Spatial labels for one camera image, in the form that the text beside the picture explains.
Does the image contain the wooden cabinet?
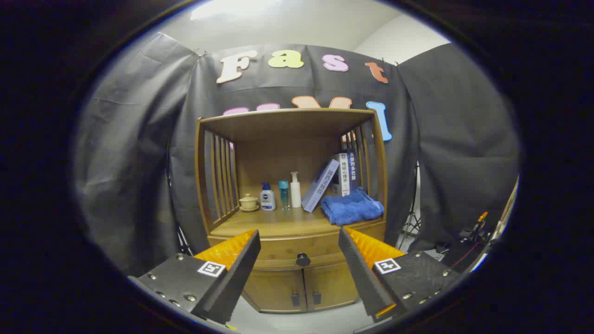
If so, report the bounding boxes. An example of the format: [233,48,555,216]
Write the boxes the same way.
[195,108,388,314]

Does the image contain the blue folded towel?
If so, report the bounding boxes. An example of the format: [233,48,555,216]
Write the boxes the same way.
[320,188,385,226]

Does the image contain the black tripod stand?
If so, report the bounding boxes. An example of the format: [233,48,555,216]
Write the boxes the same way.
[399,162,421,251]

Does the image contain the black backdrop cloth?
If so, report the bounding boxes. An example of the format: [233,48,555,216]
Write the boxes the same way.
[74,32,520,279]

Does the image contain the white upright book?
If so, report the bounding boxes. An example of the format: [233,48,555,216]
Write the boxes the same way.
[330,153,352,197]

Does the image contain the black light stand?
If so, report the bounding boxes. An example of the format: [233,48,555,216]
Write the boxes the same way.
[175,224,194,257]

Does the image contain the grey-blue leaning book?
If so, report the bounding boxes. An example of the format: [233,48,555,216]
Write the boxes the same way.
[302,159,340,213]

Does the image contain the dark floor mat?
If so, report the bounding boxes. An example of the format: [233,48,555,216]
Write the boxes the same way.
[439,240,490,275]

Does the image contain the white bottle with blue cap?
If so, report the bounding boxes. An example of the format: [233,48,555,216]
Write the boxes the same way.
[260,182,276,212]

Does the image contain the white pump bottle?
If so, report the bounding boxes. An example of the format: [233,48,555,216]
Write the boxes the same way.
[290,171,302,208]

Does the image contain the wooden cabinet door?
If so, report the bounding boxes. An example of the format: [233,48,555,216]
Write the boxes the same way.
[241,268,307,313]
[304,262,361,310]

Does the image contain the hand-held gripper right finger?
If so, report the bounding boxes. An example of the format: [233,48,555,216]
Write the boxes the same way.
[338,226,460,323]

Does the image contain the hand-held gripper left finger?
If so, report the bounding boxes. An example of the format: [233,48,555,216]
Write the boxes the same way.
[128,229,261,328]

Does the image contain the dark blue upright book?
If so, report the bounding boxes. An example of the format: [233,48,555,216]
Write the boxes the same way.
[348,149,361,193]

